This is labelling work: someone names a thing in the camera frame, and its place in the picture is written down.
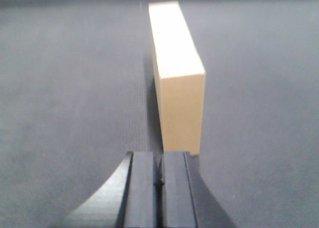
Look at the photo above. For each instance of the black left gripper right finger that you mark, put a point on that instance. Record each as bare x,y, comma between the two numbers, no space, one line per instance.
186,200

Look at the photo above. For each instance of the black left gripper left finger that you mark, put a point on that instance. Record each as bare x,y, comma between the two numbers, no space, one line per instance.
126,200

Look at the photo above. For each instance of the brown cardboard package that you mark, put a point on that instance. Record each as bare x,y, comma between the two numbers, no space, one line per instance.
179,76

